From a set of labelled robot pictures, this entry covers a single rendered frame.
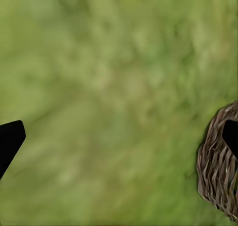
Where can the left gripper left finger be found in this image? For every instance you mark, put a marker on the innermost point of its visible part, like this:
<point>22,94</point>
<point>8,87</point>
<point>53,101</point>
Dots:
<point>12,136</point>

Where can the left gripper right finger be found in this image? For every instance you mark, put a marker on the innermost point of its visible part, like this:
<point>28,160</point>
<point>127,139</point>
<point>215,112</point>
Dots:
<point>230,136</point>

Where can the wicker basket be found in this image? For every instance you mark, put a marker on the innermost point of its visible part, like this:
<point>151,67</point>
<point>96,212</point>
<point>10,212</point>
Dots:
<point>216,166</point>

